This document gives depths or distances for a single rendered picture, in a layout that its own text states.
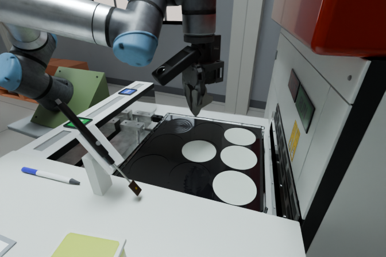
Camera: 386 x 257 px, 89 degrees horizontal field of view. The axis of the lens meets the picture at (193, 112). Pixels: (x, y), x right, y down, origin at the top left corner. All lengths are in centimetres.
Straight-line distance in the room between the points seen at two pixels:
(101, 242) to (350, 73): 33
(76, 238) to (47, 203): 17
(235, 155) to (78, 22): 47
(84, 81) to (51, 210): 65
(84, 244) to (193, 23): 40
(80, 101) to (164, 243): 73
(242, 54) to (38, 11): 223
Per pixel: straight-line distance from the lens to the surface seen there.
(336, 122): 29
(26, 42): 92
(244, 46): 249
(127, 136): 71
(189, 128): 68
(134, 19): 40
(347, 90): 28
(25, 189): 50
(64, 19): 44
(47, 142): 64
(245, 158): 57
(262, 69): 279
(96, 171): 38
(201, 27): 45
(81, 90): 98
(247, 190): 49
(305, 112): 40
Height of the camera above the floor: 126
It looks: 28 degrees down
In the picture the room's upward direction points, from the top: straight up
